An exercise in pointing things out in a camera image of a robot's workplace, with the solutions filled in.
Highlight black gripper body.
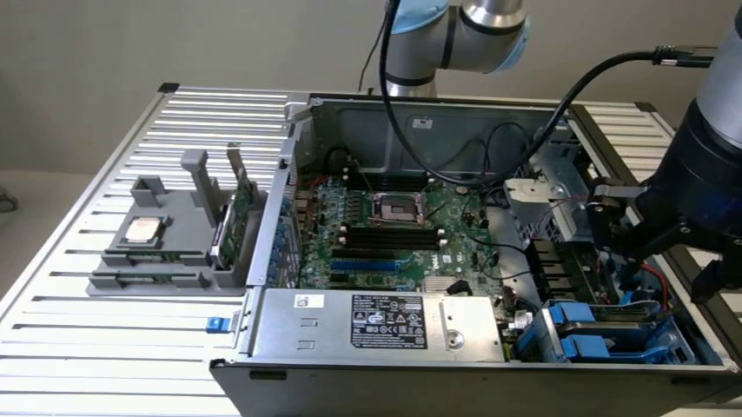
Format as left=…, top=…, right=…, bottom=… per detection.
left=634, top=98, right=742, bottom=261

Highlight blue disk caddy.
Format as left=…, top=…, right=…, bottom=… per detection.
left=559, top=333, right=614, bottom=361
left=543, top=302, right=596, bottom=327

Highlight silver disk drive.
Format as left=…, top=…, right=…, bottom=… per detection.
left=502, top=176, right=594, bottom=243

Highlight blue drive caddies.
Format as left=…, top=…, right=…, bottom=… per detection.
left=519, top=299, right=700, bottom=366

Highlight black plastic shroud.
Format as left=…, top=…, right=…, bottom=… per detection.
left=524, top=237, right=587, bottom=303

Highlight metal drive cage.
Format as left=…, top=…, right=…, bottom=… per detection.
left=531, top=125, right=599, bottom=186

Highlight green motherboard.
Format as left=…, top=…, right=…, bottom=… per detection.
left=295, top=173, right=507, bottom=297

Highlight silver chipset heatsink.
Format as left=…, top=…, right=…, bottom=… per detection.
left=420, top=276, right=460, bottom=295

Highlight CPU socket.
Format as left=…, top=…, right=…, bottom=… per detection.
left=367, top=190, right=434, bottom=227

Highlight black RAM slot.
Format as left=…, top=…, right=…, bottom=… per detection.
left=344, top=235, right=446, bottom=245
left=346, top=229, right=446, bottom=239
left=347, top=176, right=431, bottom=185
left=343, top=241, right=447, bottom=251
left=346, top=182, right=431, bottom=191
left=348, top=171, right=430, bottom=180
left=347, top=223, right=446, bottom=233

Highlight black power supply label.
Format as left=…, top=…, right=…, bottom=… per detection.
left=348, top=294, right=428, bottom=351

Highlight blue expansion slot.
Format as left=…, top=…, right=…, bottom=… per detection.
left=329, top=259, right=411, bottom=271

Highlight black expansion slot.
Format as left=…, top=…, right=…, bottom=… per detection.
left=331, top=248, right=407, bottom=261

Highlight open black PC case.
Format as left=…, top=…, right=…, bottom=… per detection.
left=208, top=93, right=742, bottom=417

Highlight silver power supply unit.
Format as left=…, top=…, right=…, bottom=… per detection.
left=249, top=288, right=507, bottom=364

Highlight green graphics card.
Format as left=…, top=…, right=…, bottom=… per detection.
left=208, top=146, right=260, bottom=269

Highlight grey parts rack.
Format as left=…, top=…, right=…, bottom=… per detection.
left=84, top=149, right=269, bottom=299

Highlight green RAM stick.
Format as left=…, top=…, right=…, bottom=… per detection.
left=124, top=249, right=201, bottom=263

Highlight silver CPU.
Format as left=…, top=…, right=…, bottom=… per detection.
left=125, top=215, right=171, bottom=243

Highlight red wire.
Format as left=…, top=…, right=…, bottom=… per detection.
left=640, top=264, right=676, bottom=312

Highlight blue wire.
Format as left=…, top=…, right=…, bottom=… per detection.
left=620, top=255, right=640, bottom=314

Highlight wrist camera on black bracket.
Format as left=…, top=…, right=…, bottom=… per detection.
left=584, top=182, right=650, bottom=257

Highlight thick black cable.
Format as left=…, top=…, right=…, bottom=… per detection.
left=379, top=0, right=718, bottom=186

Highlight thin black wire loop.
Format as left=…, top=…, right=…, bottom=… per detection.
left=484, top=121, right=532, bottom=184

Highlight thin black cable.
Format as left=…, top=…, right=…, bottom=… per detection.
left=358, top=0, right=388, bottom=95

